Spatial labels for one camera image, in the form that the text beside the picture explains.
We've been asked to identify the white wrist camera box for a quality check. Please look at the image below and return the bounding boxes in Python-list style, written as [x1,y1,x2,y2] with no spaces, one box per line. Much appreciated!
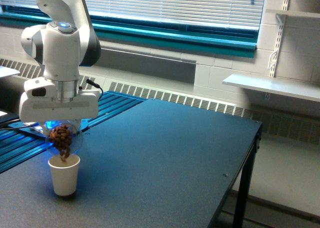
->
[24,77,56,98]

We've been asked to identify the white upper wall shelf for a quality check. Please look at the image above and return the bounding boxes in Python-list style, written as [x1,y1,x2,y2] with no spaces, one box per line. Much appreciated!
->
[266,9,320,19]

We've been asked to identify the black base cables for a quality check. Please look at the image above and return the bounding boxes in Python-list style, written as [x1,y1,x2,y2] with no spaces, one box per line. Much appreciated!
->
[0,117,38,131]

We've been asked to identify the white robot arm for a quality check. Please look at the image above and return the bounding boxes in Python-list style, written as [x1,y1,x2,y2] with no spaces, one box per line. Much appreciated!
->
[19,0,101,123]

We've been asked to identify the black table leg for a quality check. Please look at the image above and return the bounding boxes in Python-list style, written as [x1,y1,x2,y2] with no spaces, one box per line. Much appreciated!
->
[232,127,262,228]

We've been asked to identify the white window blinds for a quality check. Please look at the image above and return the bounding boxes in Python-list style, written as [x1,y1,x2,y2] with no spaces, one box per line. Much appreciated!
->
[0,0,267,31]

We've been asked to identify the teal window frame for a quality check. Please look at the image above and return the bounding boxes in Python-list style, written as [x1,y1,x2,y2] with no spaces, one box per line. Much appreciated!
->
[0,4,259,59]

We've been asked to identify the brown almonds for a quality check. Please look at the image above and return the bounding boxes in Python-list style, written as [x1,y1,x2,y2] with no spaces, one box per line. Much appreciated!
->
[49,123,73,162]

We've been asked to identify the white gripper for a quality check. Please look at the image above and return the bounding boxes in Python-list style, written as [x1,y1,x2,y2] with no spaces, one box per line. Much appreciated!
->
[19,89,100,123]

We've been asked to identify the clear plastic cup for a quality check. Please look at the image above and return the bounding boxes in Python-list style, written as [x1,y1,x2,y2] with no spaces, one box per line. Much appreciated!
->
[45,121,83,162]

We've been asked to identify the white lower wall shelf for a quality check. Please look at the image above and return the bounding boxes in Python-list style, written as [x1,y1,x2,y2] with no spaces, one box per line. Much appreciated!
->
[222,73,320,102]

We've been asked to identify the white board at left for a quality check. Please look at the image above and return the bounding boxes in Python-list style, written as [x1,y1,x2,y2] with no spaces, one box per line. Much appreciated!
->
[0,66,20,78]

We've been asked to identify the white paper cup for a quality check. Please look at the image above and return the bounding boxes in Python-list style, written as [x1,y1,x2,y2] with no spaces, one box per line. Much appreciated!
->
[48,154,81,197]

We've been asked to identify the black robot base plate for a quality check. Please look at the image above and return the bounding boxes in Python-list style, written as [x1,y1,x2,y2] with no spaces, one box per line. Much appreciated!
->
[8,119,89,138]

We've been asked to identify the white wall shelf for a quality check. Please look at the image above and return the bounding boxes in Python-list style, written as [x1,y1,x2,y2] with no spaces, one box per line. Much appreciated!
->
[222,73,320,102]
[266,9,320,19]

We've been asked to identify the white shelf bracket rail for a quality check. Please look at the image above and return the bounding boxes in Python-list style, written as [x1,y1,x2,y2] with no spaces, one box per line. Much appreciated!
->
[267,0,290,78]

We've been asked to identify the black camera cable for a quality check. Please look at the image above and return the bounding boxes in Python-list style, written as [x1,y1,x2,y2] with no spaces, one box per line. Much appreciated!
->
[85,78,104,100]

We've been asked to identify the blue slotted aluminium rail plate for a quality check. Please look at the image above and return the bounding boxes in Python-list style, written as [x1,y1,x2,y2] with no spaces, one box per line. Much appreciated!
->
[0,91,145,173]

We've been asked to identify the white radiator vent cover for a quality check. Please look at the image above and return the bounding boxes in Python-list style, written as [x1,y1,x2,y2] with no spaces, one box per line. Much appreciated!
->
[0,58,320,145]

